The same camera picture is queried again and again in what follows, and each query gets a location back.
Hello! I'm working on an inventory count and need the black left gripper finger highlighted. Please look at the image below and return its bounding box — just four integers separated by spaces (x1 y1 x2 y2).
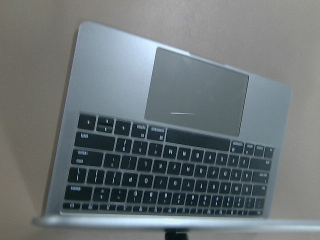
164 229 189 240

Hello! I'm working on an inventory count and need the silver laptop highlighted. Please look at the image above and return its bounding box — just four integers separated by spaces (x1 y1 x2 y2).
34 21 320 232

